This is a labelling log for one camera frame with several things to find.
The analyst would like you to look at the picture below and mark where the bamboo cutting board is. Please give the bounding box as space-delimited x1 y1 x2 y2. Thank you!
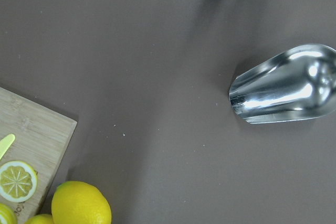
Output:
1 88 77 223

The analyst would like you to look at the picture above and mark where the steel metal scoop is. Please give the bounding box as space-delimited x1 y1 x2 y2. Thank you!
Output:
229 44 335 124

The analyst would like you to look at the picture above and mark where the whole yellow lemon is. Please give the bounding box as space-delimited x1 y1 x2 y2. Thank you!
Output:
25 214 54 224
51 181 112 223

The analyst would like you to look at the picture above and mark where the yellow plastic knife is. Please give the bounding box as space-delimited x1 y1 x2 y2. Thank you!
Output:
0 133 16 159

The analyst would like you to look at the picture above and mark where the lemon half slice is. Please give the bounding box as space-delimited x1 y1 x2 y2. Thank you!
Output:
1 161 38 202
0 203 17 224

